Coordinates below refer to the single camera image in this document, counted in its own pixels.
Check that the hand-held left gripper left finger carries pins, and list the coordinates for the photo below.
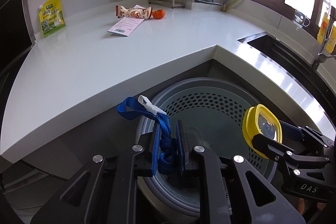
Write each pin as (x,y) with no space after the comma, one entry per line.
(152,155)

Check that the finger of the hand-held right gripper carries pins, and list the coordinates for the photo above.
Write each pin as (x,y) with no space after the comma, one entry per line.
(291,130)
(267,144)

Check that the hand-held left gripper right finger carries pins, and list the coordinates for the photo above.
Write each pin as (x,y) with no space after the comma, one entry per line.
(180,148)

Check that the yellow rimmed clear lid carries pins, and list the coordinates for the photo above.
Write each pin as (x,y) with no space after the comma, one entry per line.
(248,124)

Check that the grey perforated waste bin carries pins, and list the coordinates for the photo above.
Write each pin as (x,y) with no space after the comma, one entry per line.
(210,98)

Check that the steel kitchen sink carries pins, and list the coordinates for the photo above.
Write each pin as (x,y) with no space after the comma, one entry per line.
(283,56)

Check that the metal faucet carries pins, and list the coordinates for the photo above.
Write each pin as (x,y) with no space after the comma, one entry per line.
(321,53)

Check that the yellow dish soap bottle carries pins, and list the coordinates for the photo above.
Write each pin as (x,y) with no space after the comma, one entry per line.
(324,29)

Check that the small clear figure holder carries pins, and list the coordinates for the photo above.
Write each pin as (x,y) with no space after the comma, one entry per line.
(301,18)

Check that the flat paper packaging card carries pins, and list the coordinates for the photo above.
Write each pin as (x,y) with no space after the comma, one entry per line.
(126,26)

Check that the small orange fruit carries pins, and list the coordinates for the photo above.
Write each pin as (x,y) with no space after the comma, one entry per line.
(158,14)

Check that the red and white snack wrapper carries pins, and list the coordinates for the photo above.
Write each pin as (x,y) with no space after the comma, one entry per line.
(132,13)

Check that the yellow green spout pouch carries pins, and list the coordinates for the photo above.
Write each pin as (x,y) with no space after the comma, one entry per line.
(52,18)

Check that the black range hood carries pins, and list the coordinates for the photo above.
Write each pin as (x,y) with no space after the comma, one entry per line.
(10,16)

